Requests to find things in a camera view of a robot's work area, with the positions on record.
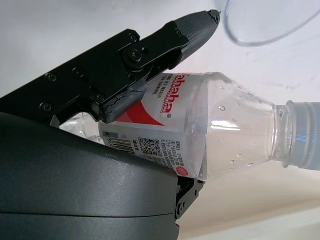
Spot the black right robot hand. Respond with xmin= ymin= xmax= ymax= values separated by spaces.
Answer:
xmin=0 ymin=9 xmax=221 ymax=240

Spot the clear water bottle red label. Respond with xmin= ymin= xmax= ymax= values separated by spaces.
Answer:
xmin=58 ymin=71 xmax=320 ymax=182

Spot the clear plastic cup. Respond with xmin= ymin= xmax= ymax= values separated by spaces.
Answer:
xmin=214 ymin=0 xmax=320 ymax=48

